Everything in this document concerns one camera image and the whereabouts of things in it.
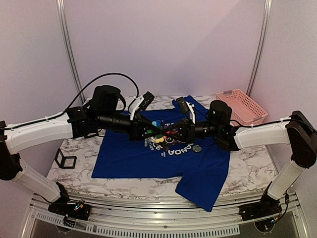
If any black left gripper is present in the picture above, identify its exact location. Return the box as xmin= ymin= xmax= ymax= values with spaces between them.
xmin=98 ymin=111 xmax=162 ymax=142

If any silver round brooch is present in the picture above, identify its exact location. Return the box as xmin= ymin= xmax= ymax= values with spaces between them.
xmin=193 ymin=145 xmax=202 ymax=153

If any blue printed t-shirt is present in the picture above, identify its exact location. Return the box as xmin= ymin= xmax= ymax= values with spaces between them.
xmin=91 ymin=95 xmax=231 ymax=212

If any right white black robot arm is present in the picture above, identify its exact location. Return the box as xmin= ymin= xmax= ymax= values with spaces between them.
xmin=161 ymin=100 xmax=317 ymax=216

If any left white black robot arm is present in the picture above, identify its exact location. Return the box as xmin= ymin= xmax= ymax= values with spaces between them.
xmin=0 ymin=85 xmax=159 ymax=215

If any black box with flower brooch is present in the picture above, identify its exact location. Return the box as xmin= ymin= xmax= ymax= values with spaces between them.
xmin=54 ymin=149 xmax=77 ymax=169

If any pink perforated plastic basket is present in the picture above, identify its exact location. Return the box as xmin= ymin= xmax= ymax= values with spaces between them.
xmin=216 ymin=89 xmax=268 ymax=125

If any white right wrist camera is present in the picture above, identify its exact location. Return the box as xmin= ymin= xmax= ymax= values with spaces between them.
xmin=176 ymin=97 xmax=196 ymax=124

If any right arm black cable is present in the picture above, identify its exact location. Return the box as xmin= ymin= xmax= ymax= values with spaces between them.
xmin=190 ymin=101 xmax=317 ymax=149

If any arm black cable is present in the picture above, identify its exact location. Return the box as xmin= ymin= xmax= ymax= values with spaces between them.
xmin=0 ymin=72 xmax=139 ymax=129
xmin=190 ymin=101 xmax=317 ymax=149

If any aluminium front rail frame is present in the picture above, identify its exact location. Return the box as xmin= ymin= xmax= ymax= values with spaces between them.
xmin=19 ymin=192 xmax=310 ymax=238

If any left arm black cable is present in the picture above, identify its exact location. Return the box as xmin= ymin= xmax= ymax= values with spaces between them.
xmin=0 ymin=72 xmax=139 ymax=129

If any left aluminium corner post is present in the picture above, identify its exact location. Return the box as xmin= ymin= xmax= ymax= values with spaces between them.
xmin=56 ymin=0 xmax=82 ymax=92

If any aluminium corner post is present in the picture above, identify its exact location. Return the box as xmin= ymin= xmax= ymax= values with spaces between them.
xmin=246 ymin=0 xmax=272 ymax=97
xmin=56 ymin=0 xmax=82 ymax=92

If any right aluminium corner post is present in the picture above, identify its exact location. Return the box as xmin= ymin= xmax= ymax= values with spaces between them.
xmin=246 ymin=0 xmax=272 ymax=97

